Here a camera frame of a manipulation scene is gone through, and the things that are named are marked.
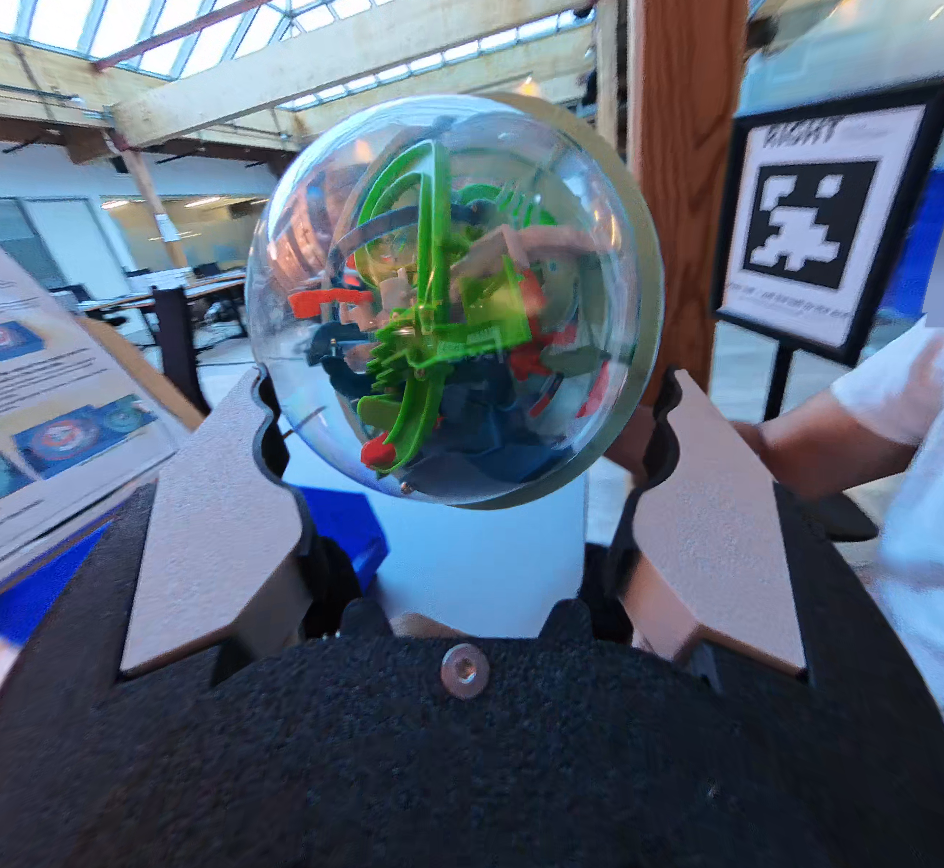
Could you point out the black framed tag sign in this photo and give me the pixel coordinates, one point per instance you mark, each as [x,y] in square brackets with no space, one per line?
[811,219]

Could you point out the person in white shirt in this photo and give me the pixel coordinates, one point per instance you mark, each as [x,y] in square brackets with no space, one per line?
[914,514]

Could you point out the clear plastic maze ball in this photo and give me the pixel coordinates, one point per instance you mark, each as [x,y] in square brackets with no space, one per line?
[442,293]

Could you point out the wooden pillar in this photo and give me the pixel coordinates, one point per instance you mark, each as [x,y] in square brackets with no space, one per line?
[689,145]

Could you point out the background office desk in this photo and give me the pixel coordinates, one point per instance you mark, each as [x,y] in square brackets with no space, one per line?
[214,285]

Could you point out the person's right hand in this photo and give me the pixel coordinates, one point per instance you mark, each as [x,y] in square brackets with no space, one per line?
[634,444]

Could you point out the laminated instruction sheet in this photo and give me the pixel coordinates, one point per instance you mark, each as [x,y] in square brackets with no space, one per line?
[74,396]

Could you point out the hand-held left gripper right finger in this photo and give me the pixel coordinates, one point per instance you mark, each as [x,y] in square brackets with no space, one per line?
[715,536]

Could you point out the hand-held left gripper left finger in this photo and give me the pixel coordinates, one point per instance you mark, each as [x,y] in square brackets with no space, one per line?
[214,536]

